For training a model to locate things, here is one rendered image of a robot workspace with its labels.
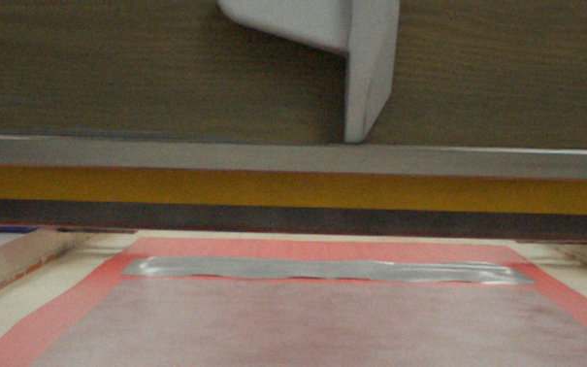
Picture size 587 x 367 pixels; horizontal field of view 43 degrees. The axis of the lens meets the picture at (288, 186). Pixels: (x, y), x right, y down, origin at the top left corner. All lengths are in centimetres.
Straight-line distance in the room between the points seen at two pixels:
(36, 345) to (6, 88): 22
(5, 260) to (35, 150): 37
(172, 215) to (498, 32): 13
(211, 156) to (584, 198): 14
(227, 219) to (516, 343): 26
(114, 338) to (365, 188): 24
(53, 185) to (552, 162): 18
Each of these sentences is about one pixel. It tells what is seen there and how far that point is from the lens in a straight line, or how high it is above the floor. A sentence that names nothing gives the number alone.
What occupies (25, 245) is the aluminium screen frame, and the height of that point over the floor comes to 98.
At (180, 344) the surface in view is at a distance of 46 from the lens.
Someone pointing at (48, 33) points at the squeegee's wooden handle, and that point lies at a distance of 28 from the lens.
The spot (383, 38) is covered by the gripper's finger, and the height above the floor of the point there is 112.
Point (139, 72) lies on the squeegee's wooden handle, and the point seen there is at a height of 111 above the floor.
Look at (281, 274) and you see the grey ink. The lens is 65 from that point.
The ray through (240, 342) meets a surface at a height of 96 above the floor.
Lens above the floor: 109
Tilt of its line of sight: 5 degrees down
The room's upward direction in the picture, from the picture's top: 1 degrees clockwise
